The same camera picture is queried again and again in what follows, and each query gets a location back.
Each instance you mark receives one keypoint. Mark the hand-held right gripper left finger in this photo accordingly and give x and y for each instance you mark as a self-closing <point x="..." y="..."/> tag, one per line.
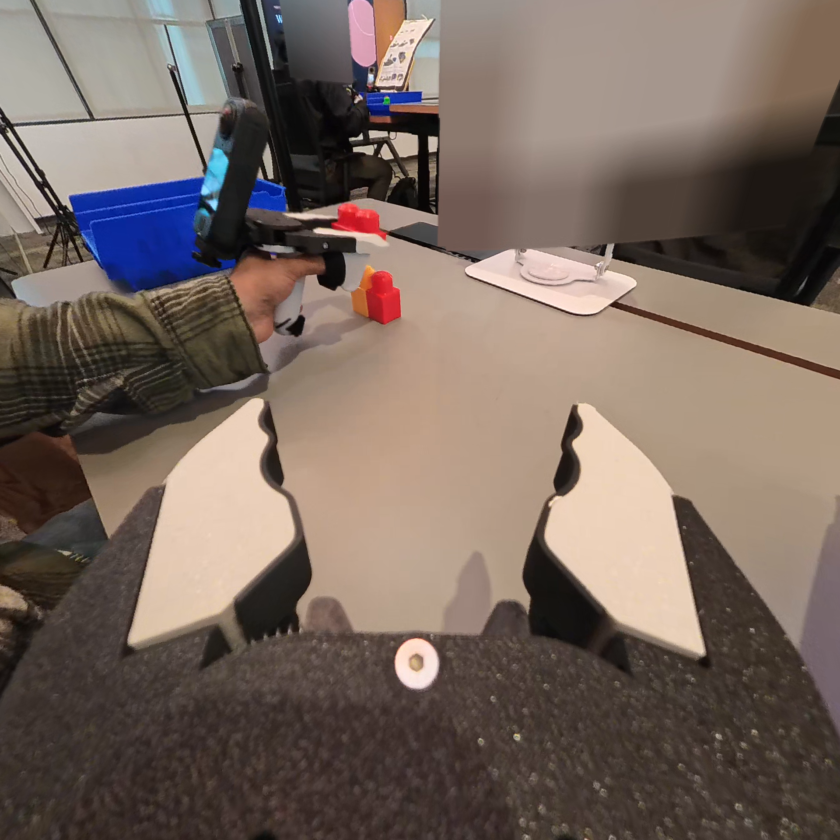
<point x="216" y="525"/>

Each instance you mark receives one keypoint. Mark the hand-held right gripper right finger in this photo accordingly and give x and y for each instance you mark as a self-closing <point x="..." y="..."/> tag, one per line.
<point x="617" y="544"/>

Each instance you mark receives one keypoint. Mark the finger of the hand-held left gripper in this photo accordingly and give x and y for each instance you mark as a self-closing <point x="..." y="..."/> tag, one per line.
<point x="371" y="240"/>
<point x="315" y="220"/>

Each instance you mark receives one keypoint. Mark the red two-stud block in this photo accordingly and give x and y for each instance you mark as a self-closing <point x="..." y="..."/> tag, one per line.
<point x="354" y="220"/>

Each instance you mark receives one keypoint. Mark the yellow single-stud block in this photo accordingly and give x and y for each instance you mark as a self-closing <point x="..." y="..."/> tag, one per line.
<point x="361" y="298"/>

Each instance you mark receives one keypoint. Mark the red single-stud block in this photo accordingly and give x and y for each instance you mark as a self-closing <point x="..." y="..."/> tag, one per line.
<point x="384" y="302"/>

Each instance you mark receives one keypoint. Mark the blue plastic bin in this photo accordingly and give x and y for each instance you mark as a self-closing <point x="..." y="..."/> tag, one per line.
<point x="144" y="249"/>

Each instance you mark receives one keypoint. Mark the person's left forearm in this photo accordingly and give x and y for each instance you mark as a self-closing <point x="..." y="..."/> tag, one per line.
<point x="118" y="348"/>

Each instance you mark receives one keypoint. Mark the person's left hand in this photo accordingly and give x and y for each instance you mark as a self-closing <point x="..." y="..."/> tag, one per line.
<point x="269" y="289"/>

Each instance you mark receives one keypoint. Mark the wooden table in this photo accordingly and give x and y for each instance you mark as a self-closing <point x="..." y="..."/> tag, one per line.
<point x="407" y="111"/>

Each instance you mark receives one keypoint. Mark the small blue tray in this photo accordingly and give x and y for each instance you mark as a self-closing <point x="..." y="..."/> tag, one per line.
<point x="400" y="98"/>

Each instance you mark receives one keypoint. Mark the brown wooden furniture panel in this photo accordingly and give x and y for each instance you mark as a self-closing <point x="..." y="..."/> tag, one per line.
<point x="39" y="485"/>

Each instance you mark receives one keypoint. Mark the printed poster board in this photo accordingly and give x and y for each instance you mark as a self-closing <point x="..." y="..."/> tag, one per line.
<point x="403" y="59"/>

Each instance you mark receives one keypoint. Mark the white tablet stand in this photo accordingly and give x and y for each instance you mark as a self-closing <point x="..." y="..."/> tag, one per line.
<point x="577" y="295"/>

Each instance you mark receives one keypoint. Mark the black tripod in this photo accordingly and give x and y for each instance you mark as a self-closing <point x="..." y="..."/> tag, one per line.
<point x="64" y="223"/>

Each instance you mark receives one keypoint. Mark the colourful wall poster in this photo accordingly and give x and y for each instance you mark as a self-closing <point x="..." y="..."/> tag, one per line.
<point x="361" y="33"/>

